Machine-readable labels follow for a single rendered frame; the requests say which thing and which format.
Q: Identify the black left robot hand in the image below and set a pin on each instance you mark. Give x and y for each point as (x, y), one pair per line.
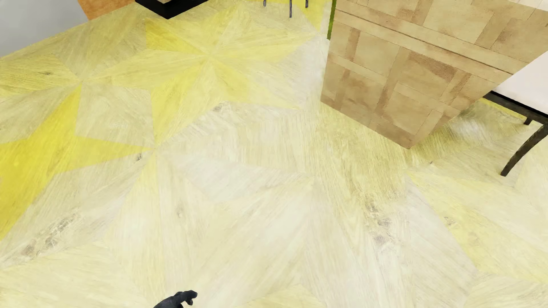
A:
(177, 300)

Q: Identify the thin dark metal chair legs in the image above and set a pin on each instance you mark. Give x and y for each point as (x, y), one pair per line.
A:
(290, 6)

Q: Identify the white table with black legs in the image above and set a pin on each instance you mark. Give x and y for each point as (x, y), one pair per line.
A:
(524, 107)

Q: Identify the orange wooden panel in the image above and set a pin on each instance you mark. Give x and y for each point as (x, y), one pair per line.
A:
(100, 7)

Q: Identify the light wooden parquet cabinet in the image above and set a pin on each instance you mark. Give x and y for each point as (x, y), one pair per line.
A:
(411, 60)

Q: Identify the black furniture base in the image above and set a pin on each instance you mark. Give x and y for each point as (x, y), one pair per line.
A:
(169, 6)

